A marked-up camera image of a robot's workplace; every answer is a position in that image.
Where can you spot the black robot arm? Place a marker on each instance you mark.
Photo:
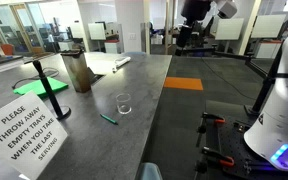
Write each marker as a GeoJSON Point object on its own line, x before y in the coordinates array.
{"type": "Point", "coordinates": [196, 10]}

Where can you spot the orange floor tile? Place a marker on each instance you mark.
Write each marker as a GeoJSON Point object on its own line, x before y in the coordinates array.
{"type": "Point", "coordinates": [183, 83]}

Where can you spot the rolled white paper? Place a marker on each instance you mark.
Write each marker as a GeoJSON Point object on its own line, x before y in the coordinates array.
{"type": "Point", "coordinates": [120, 62]}

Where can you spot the clear glass cup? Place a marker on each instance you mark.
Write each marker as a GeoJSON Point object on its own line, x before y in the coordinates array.
{"type": "Point", "coordinates": [123, 103]}

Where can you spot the black camera stand pole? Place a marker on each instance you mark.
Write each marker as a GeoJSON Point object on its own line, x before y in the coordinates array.
{"type": "Point", "coordinates": [268, 78]}

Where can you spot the lower black orange clamp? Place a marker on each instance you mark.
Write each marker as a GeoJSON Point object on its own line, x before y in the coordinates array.
{"type": "Point", "coordinates": [210, 156]}

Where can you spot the green folder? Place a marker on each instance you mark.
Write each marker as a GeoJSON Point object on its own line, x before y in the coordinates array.
{"type": "Point", "coordinates": [38, 88]}

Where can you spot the upper black orange clamp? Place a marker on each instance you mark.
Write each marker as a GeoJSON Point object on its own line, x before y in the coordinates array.
{"type": "Point", "coordinates": [207, 118]}

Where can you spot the white whiteboard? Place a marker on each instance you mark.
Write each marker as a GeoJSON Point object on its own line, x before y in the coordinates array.
{"type": "Point", "coordinates": [97, 31]}
{"type": "Point", "coordinates": [229, 29]}
{"type": "Point", "coordinates": [267, 26]}

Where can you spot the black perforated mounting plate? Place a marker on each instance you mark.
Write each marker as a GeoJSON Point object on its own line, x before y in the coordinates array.
{"type": "Point", "coordinates": [227, 138]}

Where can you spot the grey chair back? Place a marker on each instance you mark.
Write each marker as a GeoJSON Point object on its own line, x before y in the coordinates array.
{"type": "Point", "coordinates": [149, 171]}

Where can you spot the black sign stand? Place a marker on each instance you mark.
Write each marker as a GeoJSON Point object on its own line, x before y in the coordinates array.
{"type": "Point", "coordinates": [60, 111]}

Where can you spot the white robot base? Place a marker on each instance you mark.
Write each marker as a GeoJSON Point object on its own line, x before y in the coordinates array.
{"type": "Point", "coordinates": [268, 136]}

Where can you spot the green pen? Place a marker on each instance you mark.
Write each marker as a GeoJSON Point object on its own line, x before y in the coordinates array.
{"type": "Point", "coordinates": [109, 119]}

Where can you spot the white whiteboard left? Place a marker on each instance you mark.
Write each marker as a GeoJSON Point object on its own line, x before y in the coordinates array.
{"type": "Point", "coordinates": [97, 31]}

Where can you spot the black orange clamp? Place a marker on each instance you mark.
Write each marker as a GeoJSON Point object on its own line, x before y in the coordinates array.
{"type": "Point", "coordinates": [210, 156]}
{"type": "Point", "coordinates": [207, 118]}

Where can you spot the white paper sign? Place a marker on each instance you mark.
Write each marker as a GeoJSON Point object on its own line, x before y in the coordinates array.
{"type": "Point", "coordinates": [30, 135]}

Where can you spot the white whiteboard middle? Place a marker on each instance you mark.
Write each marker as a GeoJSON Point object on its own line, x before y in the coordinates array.
{"type": "Point", "coordinates": [229, 29]}

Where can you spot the white whiteboard right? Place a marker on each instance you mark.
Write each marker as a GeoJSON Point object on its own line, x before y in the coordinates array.
{"type": "Point", "coordinates": [267, 26]}

